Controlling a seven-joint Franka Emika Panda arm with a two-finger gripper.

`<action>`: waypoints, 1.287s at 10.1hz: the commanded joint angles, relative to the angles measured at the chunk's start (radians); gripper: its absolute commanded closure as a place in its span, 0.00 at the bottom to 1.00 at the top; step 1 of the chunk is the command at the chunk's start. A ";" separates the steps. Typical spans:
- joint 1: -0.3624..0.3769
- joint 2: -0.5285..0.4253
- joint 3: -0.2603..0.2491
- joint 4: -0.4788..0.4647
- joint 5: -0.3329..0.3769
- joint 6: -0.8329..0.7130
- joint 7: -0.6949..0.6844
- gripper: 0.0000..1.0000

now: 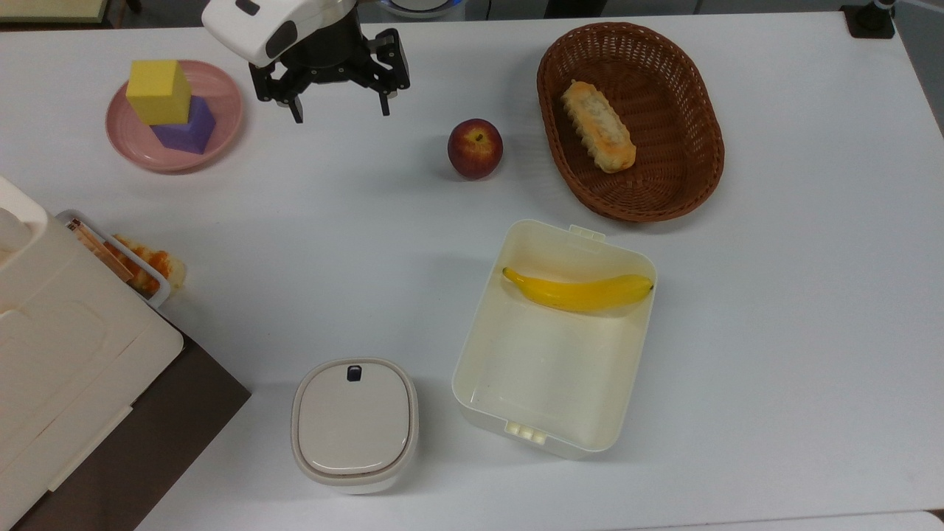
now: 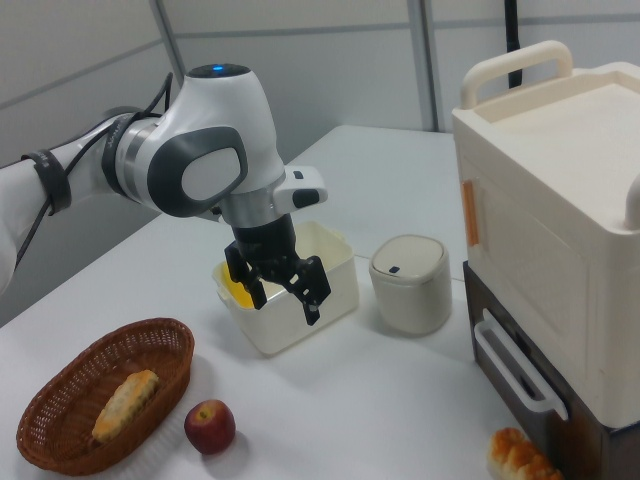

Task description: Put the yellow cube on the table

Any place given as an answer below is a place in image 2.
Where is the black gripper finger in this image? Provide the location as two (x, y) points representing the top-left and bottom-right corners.
(286, 255), (333, 327)
(223, 245), (268, 310)

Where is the cream small lidded bin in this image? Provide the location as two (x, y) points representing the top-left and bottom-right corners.
(368, 233), (452, 337)

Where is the cream toy oven cabinet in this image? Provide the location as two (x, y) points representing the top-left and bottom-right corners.
(451, 40), (640, 427)

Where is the black pole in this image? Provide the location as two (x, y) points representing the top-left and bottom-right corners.
(503, 0), (525, 88)

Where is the red apple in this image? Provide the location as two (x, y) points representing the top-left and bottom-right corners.
(183, 399), (237, 456)

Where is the toy bread slice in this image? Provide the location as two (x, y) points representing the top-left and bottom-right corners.
(91, 369), (161, 444)

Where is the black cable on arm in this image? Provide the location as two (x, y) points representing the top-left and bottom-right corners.
(14, 72), (175, 271)

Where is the brown wicker basket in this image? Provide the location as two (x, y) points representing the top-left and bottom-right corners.
(16, 317), (196, 477)

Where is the yellow cube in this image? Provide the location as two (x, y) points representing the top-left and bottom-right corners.
(220, 277), (256, 309)

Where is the toy braided bread loaf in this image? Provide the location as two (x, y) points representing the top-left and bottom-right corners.
(487, 427), (565, 480)

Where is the cream square plastic box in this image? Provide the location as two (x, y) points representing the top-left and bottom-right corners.
(212, 221), (360, 357)

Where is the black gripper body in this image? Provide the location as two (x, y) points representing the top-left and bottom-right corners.
(222, 213), (312, 289)

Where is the dark brown drawer base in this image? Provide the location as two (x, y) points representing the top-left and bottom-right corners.
(462, 261), (640, 480)

